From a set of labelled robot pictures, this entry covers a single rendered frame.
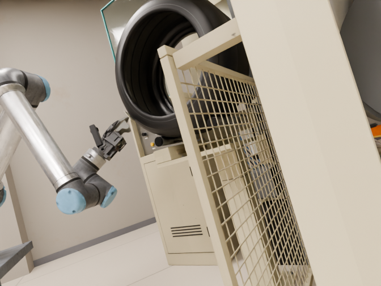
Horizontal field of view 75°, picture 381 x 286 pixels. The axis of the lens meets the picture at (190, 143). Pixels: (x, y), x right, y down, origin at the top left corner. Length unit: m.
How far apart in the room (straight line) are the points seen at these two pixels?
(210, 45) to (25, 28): 4.13
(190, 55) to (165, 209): 1.69
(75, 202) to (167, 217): 1.22
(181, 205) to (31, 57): 3.12
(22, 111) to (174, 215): 1.31
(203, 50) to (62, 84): 3.69
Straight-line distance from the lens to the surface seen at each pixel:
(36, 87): 1.28
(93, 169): 1.11
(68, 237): 3.87
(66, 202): 0.95
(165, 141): 1.12
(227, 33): 0.43
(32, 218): 3.89
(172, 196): 1.96
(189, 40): 1.50
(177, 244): 2.09
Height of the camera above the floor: 0.80
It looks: 3 degrees up
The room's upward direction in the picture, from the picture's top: 16 degrees counter-clockwise
